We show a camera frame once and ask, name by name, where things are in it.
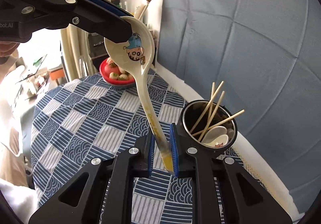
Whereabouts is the cluttered side table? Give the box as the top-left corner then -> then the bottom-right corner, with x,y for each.
15,53 -> 67,100

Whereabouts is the pale wooden chopstick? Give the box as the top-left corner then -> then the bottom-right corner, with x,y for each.
189,81 -> 225,132
191,110 -> 245,136
199,91 -> 225,141
209,82 -> 216,126

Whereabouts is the pile of white strawberries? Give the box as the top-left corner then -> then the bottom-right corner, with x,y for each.
107,58 -> 134,81

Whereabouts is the small white red-print spoon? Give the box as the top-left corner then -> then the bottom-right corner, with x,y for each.
202,126 -> 229,148

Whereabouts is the red bowl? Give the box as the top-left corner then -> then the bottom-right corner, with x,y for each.
100,57 -> 136,86

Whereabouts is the blue patterned tablecloth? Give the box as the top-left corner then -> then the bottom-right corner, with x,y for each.
30,67 -> 246,224

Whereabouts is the black metal cup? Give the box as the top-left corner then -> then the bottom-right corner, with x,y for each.
179,100 -> 238,157

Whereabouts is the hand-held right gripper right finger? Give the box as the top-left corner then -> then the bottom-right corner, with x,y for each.
170,124 -> 293,224

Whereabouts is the cream curtain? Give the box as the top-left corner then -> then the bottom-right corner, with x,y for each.
61,0 -> 161,81

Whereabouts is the orange box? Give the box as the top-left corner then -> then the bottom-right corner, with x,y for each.
49,70 -> 66,81

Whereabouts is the large cream cartoon-print spoon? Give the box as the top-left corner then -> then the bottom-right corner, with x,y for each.
104,16 -> 174,172

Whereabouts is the person's left hand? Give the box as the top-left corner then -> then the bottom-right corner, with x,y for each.
0,41 -> 20,65

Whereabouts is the grey-blue cloth backdrop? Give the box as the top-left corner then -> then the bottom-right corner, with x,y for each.
155,0 -> 321,212

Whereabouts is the white cloth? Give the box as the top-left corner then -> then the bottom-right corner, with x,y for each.
0,179 -> 38,216

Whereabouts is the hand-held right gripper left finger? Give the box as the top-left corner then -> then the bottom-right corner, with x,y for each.
29,134 -> 155,224

